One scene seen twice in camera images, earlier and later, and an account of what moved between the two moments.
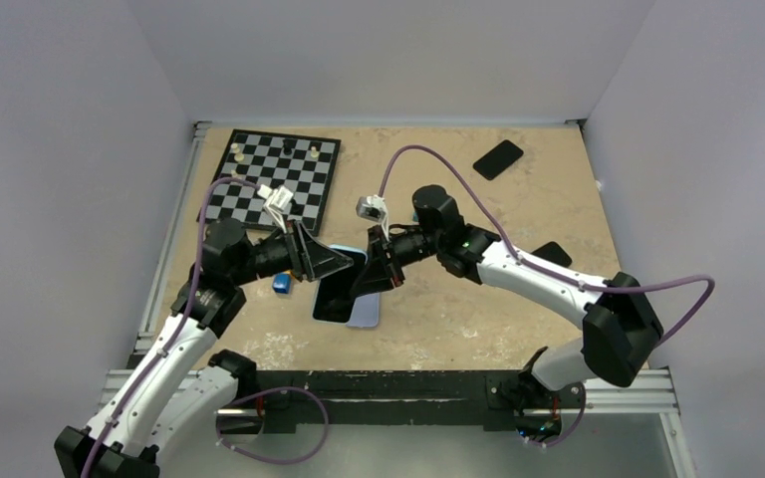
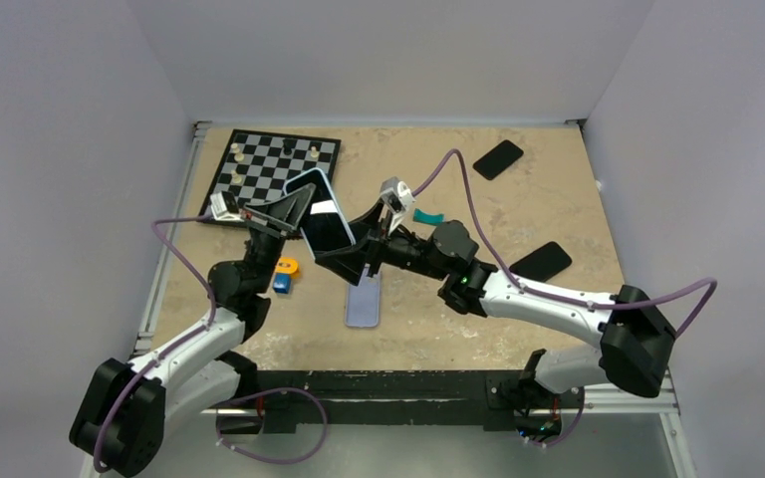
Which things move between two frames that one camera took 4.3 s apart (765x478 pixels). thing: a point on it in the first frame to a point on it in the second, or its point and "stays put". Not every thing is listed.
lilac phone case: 365,312 stays put
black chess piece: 288,143 stays put
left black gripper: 310,258 to 272,216
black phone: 497,159 stays put
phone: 335,293 to 324,225
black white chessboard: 302,163 stays put
